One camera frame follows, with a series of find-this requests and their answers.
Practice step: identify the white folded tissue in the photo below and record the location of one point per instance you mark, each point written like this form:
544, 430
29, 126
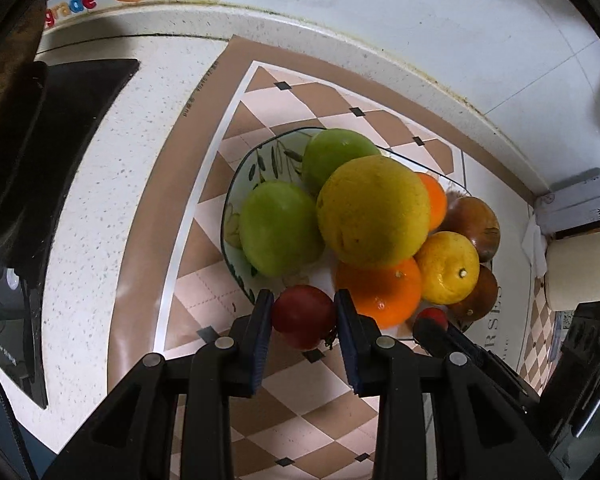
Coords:
532, 247

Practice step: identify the orange tangerine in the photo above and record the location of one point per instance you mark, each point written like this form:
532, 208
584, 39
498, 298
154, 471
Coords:
432, 200
380, 292

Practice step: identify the brown checkered table mat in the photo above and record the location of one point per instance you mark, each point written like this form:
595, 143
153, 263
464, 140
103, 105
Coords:
300, 100

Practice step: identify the small red cherry tomato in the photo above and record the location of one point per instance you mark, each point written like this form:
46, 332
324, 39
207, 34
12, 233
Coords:
302, 316
432, 315

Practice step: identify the yellow citrus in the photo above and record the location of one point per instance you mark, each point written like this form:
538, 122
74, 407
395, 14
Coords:
447, 267
372, 210

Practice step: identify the oval floral ceramic plate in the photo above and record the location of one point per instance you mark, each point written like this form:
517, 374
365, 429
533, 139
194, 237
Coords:
245, 240

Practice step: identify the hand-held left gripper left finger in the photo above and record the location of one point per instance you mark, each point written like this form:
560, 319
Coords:
262, 340

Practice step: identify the grey spray can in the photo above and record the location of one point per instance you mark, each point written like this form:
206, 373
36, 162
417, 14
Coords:
575, 200

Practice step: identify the brown round passion fruit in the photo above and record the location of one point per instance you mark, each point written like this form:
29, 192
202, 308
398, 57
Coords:
472, 225
480, 292

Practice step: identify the black glass gas stove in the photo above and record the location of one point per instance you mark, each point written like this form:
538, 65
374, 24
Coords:
80, 100

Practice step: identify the cream utensil holder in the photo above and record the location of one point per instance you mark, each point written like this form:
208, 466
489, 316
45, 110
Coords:
582, 272

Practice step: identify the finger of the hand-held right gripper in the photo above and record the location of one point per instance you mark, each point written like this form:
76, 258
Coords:
472, 360

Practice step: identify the green apple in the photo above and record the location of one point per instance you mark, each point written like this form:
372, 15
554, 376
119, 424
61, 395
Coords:
280, 227
337, 152

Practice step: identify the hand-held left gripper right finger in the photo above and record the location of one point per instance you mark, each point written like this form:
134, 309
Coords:
347, 345

